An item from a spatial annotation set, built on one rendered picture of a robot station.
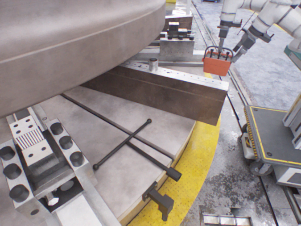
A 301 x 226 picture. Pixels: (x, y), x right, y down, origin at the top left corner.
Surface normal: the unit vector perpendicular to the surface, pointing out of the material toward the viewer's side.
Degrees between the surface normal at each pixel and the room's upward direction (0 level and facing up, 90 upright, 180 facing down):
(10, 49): 32
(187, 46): 90
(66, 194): 0
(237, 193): 0
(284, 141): 0
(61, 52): 90
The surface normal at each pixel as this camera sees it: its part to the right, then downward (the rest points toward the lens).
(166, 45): -0.05, 0.65
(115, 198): 0.00, -0.76
